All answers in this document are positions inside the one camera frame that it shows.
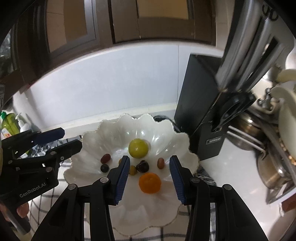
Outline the white scalloped ceramic bowl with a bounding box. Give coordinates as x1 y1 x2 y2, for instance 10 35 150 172
64 114 199 236

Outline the small yellow-brown fruit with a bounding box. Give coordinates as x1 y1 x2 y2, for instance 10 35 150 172
129 165 137 176

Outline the black knife block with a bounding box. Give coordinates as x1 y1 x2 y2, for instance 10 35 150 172
174 1 287 160

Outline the steel pot with lid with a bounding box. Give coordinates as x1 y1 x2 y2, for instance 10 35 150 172
227 69 278 151

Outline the reddish brown date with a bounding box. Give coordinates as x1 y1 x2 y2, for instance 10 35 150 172
100 153 111 164

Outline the dark wooden wall cabinet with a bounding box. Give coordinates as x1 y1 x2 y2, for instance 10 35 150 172
1 1 216 95

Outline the person's hand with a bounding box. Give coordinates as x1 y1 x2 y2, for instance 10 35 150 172
0 201 30 223

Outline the green dish soap bottle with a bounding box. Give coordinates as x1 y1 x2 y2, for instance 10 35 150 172
1 111 20 138

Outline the small red-brown fruit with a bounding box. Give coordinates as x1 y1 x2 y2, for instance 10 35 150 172
157 158 165 169

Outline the white blue pump bottle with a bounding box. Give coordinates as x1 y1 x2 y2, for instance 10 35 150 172
15 113 31 133

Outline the green apple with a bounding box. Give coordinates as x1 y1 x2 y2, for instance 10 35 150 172
128 138 149 159

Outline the dark plum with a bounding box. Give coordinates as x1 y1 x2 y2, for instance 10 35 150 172
100 164 109 173
136 160 149 173

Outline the black white checked cloth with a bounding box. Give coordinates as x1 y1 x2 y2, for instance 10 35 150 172
28 129 217 241

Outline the orange tangerine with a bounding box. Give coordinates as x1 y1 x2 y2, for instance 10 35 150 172
138 172 162 194

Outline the steel pot lower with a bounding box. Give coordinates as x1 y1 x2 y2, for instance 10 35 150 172
257 145 292 190

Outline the white ceramic pot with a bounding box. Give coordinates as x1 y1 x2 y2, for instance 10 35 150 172
271 69 295 160

